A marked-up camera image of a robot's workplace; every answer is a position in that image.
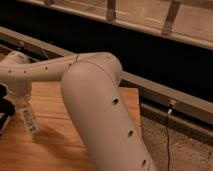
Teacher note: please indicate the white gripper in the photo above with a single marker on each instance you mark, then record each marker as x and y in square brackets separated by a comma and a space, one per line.
[20, 93]

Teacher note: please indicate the white plastic bottle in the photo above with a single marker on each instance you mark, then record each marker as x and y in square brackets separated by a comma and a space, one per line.
[28, 119]

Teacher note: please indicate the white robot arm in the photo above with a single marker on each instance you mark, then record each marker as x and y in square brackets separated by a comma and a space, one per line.
[90, 92]

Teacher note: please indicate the black object at left edge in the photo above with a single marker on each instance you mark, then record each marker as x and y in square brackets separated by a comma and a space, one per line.
[7, 109]

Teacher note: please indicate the grey baseboard rail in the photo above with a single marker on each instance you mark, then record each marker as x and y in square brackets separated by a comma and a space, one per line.
[160, 96]

